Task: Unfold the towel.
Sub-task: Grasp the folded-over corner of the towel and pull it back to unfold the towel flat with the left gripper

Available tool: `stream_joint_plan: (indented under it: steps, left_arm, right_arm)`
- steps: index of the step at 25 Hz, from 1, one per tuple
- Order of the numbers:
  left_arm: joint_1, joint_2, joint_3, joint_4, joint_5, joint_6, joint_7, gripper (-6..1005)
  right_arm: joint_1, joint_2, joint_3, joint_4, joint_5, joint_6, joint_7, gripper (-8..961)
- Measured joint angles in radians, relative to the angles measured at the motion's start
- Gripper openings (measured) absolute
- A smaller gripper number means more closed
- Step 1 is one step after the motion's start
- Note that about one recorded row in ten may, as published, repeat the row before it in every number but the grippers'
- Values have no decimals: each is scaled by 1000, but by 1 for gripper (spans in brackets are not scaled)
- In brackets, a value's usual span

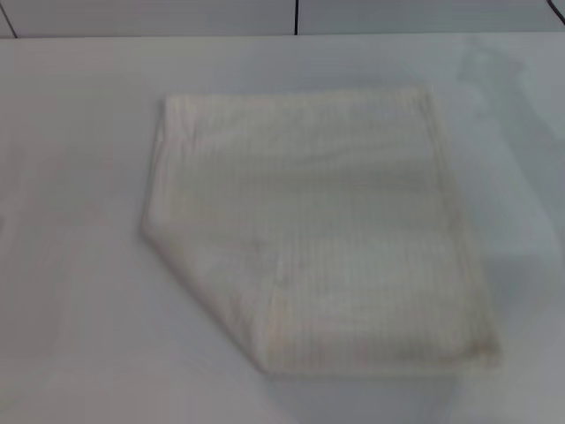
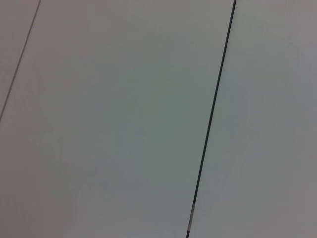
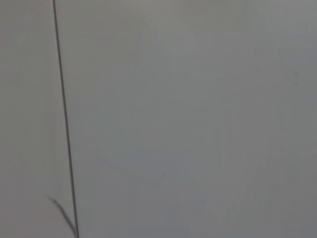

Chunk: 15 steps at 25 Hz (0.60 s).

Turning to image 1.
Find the cream white ribbed towel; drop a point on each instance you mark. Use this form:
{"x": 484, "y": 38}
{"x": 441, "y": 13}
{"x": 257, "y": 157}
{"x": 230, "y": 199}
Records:
{"x": 318, "y": 229}

